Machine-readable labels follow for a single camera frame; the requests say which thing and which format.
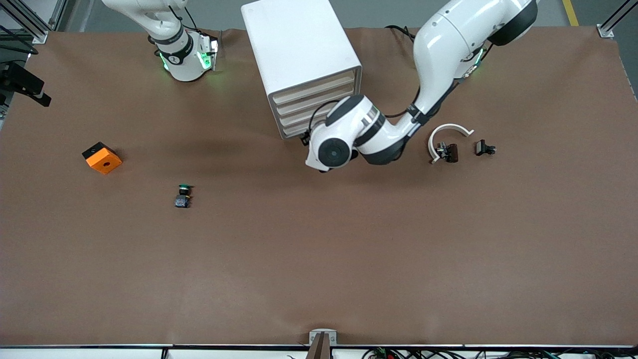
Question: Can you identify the cabinet drawer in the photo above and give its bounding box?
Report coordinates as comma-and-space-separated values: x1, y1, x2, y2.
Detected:
274, 82, 356, 117
280, 120, 314, 138
273, 71, 356, 106
277, 100, 329, 127

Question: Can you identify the metal table edge rail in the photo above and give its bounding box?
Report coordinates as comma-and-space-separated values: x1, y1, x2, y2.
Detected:
0, 343, 638, 350

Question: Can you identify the white drawer cabinet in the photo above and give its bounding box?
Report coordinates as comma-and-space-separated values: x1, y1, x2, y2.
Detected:
241, 0, 363, 140

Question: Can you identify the orange black switch box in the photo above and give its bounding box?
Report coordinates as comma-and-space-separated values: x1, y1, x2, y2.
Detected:
82, 142, 123, 175

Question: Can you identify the green push button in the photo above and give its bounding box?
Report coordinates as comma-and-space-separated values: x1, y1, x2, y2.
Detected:
174, 183, 194, 209

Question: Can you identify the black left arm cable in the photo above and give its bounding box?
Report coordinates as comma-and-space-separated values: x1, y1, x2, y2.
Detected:
308, 100, 344, 136

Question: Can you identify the brown table cover sheet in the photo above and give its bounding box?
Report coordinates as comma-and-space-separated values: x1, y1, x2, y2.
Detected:
0, 26, 638, 347

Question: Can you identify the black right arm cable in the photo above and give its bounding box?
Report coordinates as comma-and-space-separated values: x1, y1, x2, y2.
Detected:
0, 25, 39, 55

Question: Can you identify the grey mount bracket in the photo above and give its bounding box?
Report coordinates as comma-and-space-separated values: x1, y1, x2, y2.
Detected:
307, 329, 338, 359

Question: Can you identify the brown handled chrome valve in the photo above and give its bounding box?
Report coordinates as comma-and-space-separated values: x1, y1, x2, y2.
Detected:
436, 142, 459, 164

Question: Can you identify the white curved clamp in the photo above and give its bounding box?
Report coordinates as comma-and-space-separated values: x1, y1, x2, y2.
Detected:
428, 123, 475, 165

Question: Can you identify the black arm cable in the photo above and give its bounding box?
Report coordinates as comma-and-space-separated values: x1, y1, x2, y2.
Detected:
0, 25, 39, 55
308, 100, 344, 136

